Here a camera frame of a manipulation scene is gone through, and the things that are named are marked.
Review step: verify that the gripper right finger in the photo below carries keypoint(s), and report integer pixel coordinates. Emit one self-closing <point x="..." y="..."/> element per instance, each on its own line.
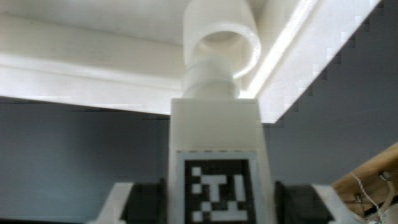
<point x="310" y="205"/>

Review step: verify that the white square table top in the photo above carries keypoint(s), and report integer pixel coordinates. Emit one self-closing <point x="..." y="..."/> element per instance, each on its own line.
<point x="91" y="51"/>

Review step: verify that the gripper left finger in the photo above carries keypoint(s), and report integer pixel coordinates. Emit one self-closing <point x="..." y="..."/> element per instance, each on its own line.
<point x="134" y="204"/>

